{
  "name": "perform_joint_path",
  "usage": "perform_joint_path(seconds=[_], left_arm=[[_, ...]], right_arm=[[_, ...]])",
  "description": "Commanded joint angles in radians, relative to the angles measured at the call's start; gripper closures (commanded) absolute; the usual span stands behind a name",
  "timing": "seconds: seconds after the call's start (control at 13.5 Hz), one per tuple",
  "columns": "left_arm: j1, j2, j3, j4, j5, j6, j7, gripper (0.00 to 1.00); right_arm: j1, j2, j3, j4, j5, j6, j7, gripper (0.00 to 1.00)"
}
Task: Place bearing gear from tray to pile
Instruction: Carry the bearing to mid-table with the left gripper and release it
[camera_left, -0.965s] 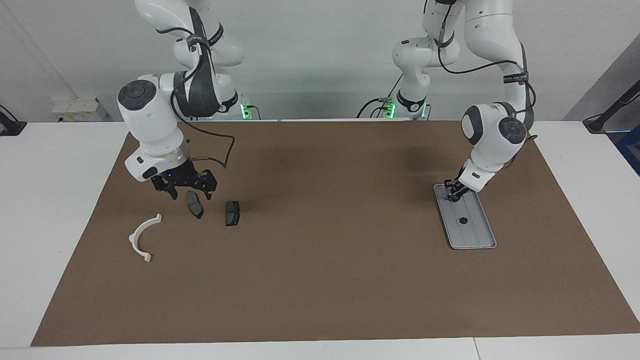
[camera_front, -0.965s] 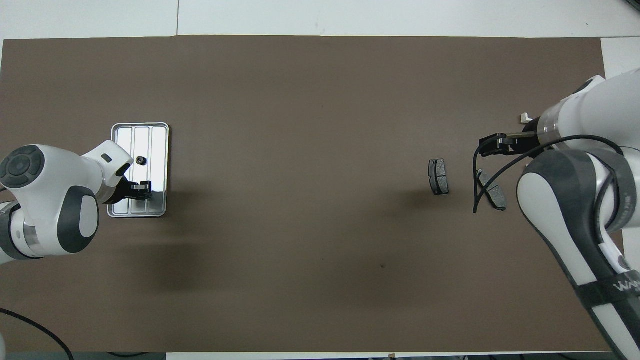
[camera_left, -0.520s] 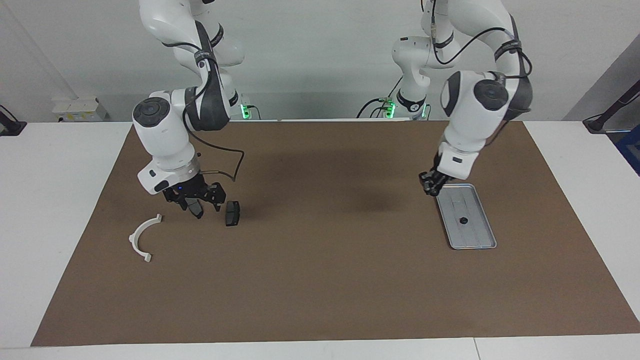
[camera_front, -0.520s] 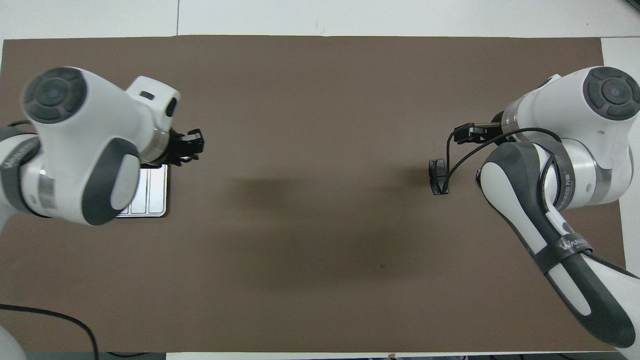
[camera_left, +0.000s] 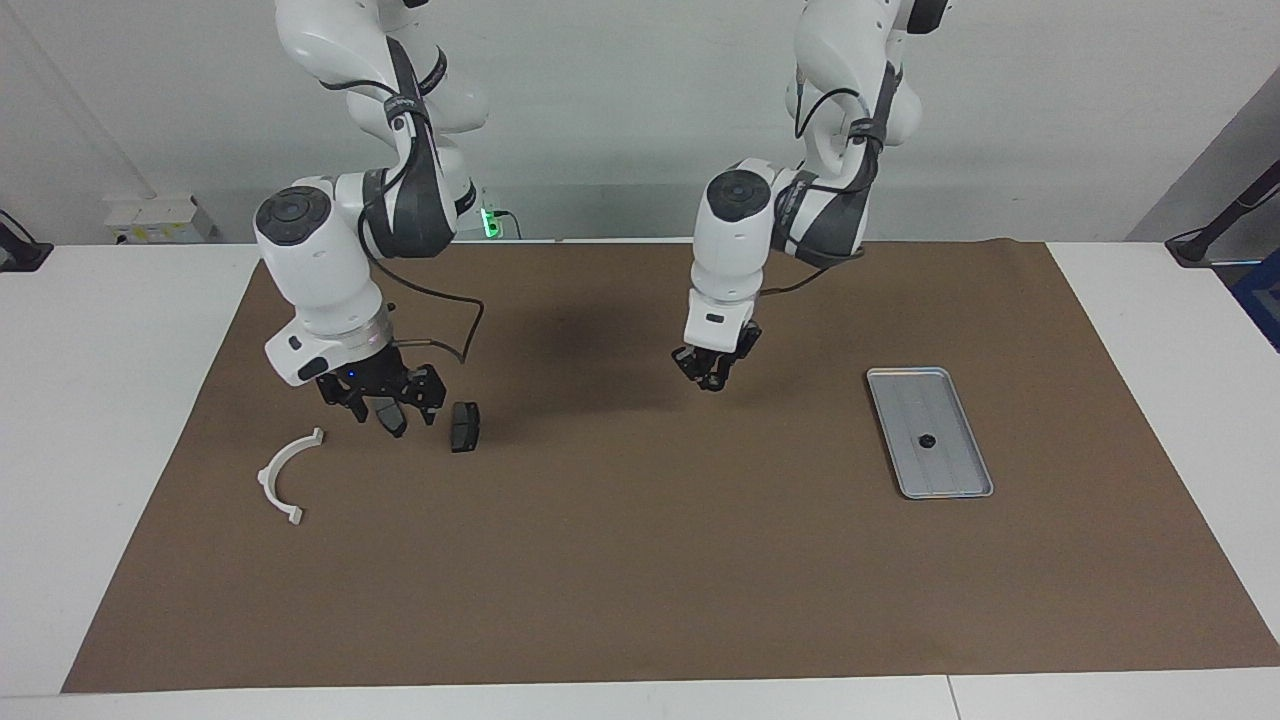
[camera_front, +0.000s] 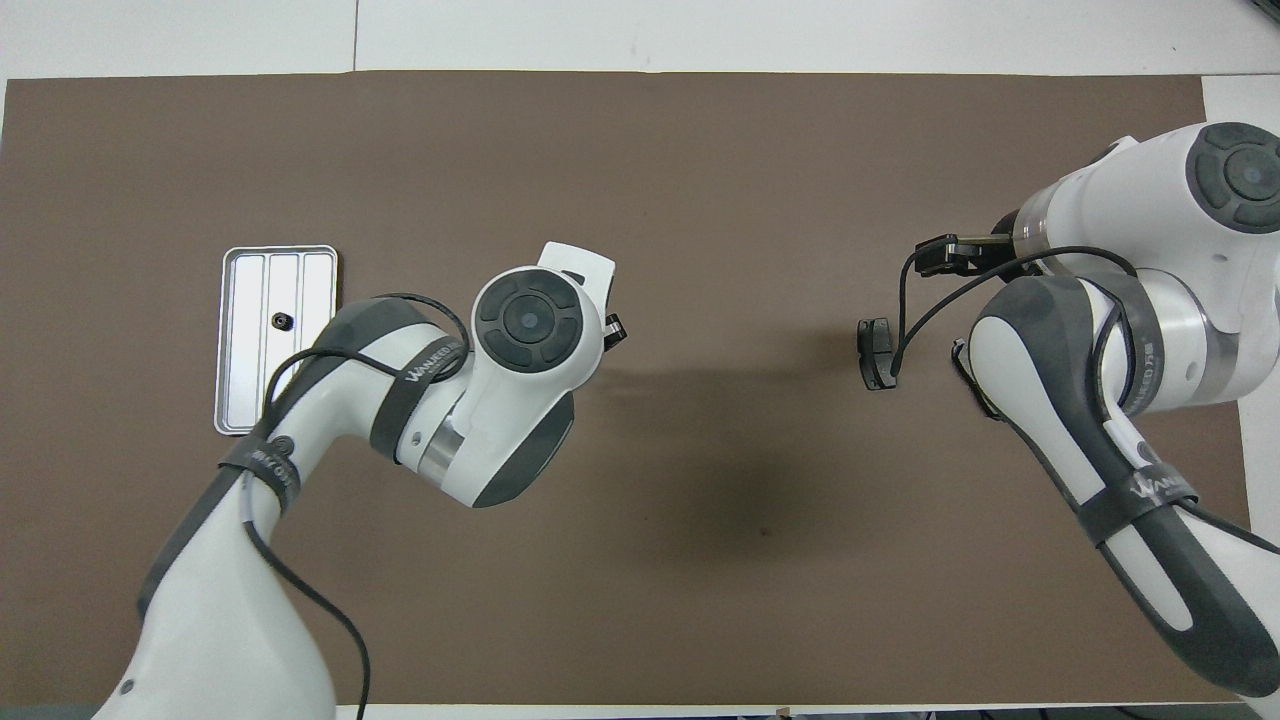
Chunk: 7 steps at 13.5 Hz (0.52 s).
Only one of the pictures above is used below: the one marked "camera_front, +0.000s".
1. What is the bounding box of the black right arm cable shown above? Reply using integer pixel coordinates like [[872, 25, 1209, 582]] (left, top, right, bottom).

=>
[[890, 245, 1280, 556]]

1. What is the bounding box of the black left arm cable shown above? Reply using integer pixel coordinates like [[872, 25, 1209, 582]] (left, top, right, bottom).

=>
[[240, 293, 471, 720]]

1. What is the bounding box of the rectangular dark brake pad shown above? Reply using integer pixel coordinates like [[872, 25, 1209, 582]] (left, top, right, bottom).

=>
[[857, 317, 898, 393]]

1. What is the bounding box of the silver metal tray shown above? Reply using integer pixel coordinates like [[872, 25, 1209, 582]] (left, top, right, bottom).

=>
[[214, 245, 340, 437]]

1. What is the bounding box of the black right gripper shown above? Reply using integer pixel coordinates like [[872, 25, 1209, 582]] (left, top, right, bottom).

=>
[[915, 232, 1021, 278]]

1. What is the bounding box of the curved dark brake pad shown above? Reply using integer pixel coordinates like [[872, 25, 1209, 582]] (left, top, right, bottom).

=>
[[950, 338, 1001, 421]]

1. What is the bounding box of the brown table mat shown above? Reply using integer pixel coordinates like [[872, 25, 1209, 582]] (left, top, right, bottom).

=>
[[0, 70, 1263, 707]]

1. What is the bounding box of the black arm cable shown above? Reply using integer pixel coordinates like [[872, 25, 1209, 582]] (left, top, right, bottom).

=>
[[890, 245, 1280, 556], [240, 293, 471, 720]]

